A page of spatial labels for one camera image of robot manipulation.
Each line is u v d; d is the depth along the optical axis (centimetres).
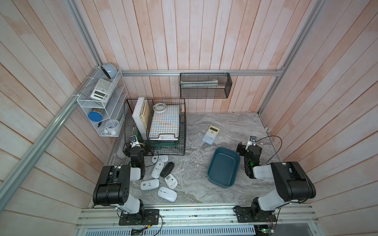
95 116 76
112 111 81
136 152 72
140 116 84
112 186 45
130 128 95
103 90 77
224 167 91
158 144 88
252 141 79
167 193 79
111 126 90
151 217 72
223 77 98
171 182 82
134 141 78
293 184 46
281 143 103
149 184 82
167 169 87
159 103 98
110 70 82
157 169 88
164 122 88
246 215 73
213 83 88
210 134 107
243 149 85
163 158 92
